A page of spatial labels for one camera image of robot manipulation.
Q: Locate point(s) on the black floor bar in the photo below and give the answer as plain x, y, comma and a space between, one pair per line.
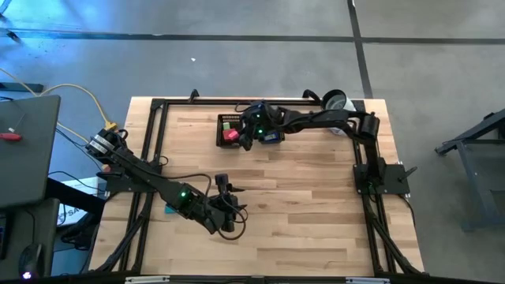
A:
19, 87

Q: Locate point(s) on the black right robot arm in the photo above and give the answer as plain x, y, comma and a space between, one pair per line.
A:
335, 117

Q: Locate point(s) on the white table edge bracket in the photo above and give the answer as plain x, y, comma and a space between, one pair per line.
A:
147, 279
367, 280

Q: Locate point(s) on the black computer mouse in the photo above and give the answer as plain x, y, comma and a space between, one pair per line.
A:
29, 260

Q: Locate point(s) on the grey metal stand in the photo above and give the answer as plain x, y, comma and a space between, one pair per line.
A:
471, 185

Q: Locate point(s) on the teal rectangular block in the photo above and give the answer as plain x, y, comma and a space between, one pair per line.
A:
169, 209

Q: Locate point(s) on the dark grey desk top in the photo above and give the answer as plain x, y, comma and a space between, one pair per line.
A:
12, 229

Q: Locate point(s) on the blue rectangular block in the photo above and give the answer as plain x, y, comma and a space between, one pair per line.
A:
272, 137

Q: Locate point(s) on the pink cube sharpener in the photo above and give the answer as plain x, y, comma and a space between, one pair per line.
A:
231, 135

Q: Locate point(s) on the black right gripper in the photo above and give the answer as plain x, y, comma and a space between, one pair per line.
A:
260, 120

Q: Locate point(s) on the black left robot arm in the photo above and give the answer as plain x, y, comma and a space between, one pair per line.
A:
158, 185

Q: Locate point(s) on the black aluminium table frame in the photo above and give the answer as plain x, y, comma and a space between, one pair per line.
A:
197, 102

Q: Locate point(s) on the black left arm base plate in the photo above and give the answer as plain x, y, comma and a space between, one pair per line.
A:
118, 184

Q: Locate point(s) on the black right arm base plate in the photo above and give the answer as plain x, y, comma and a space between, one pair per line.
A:
394, 179

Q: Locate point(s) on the black slotted plastic basket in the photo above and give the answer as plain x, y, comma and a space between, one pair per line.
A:
220, 143
282, 138

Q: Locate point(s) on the white printed box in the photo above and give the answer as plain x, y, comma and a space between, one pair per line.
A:
69, 216

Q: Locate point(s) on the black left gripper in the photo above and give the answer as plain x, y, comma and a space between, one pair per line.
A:
225, 213

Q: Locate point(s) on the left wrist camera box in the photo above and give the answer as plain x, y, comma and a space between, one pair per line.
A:
222, 182

